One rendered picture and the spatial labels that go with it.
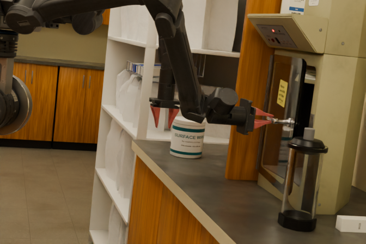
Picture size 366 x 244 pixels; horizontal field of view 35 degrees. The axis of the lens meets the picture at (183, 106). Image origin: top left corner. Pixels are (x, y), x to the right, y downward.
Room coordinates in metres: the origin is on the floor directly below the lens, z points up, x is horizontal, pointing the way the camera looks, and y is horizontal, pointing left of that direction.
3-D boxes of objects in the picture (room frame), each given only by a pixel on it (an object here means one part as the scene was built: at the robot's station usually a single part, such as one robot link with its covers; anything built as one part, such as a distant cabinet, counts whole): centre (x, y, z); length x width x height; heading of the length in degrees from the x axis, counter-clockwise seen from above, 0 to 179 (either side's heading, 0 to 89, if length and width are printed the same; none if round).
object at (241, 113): (1.71, -0.16, 1.20); 0.07 x 0.07 x 0.10; 18
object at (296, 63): (1.81, -0.30, 1.19); 0.30 x 0.01 x 0.40; 9
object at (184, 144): (2.32, -0.03, 1.01); 0.13 x 0.13 x 0.15
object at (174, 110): (2.00, 0.05, 1.14); 0.07 x 0.07 x 0.09; 17
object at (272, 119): (1.73, -0.28, 1.20); 0.10 x 0.05 x 0.03; 9
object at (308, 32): (1.80, -0.28, 1.46); 0.32 x 0.12 x 0.10; 17
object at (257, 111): (1.74, -0.23, 1.20); 0.09 x 0.07 x 0.07; 108
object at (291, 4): (1.76, -0.29, 1.54); 0.05 x 0.05 x 0.06; 17
